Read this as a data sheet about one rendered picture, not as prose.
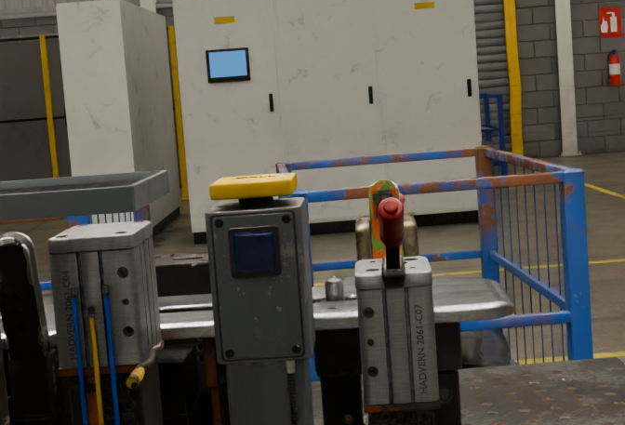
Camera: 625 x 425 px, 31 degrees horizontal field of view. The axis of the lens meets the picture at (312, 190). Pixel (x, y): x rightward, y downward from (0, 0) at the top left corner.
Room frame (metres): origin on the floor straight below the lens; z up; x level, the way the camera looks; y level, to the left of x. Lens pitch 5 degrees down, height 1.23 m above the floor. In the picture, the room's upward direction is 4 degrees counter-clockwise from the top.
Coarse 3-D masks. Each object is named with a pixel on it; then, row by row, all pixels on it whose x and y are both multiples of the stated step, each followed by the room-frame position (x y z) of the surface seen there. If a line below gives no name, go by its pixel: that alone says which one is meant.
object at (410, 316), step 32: (384, 288) 0.95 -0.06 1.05; (416, 288) 0.95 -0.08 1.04; (384, 320) 0.95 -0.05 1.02; (416, 320) 0.95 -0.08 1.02; (384, 352) 0.95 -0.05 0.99; (416, 352) 0.95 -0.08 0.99; (384, 384) 0.95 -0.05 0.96; (416, 384) 0.95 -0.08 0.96; (384, 416) 0.96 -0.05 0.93; (416, 416) 0.96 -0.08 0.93
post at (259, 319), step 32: (224, 224) 0.80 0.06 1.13; (256, 224) 0.80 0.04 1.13; (288, 224) 0.79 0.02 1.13; (224, 256) 0.80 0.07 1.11; (288, 256) 0.79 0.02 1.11; (224, 288) 0.80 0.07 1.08; (256, 288) 0.80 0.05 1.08; (288, 288) 0.79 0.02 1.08; (224, 320) 0.80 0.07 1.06; (256, 320) 0.80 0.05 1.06; (288, 320) 0.79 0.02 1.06; (224, 352) 0.80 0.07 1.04; (256, 352) 0.80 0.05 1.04; (288, 352) 0.79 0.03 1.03; (256, 384) 0.80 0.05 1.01; (288, 384) 0.80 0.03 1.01; (256, 416) 0.80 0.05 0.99; (288, 416) 0.80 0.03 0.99
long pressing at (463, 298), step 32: (320, 288) 1.23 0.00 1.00; (352, 288) 1.21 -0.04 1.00; (448, 288) 1.17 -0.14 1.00; (480, 288) 1.16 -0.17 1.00; (0, 320) 1.20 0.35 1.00; (160, 320) 1.12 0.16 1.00; (192, 320) 1.09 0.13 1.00; (320, 320) 1.07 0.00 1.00; (352, 320) 1.07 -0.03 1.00; (448, 320) 1.06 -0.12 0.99; (480, 320) 1.06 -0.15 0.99
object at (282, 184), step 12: (228, 180) 0.82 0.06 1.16; (240, 180) 0.81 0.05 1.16; (252, 180) 0.81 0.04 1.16; (264, 180) 0.80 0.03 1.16; (276, 180) 0.80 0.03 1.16; (288, 180) 0.80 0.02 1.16; (216, 192) 0.80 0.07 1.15; (228, 192) 0.80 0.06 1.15; (240, 192) 0.80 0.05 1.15; (252, 192) 0.80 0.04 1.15; (264, 192) 0.80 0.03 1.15; (276, 192) 0.80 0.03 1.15; (288, 192) 0.80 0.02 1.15; (240, 204) 0.82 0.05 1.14; (252, 204) 0.82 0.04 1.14; (264, 204) 0.82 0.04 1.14
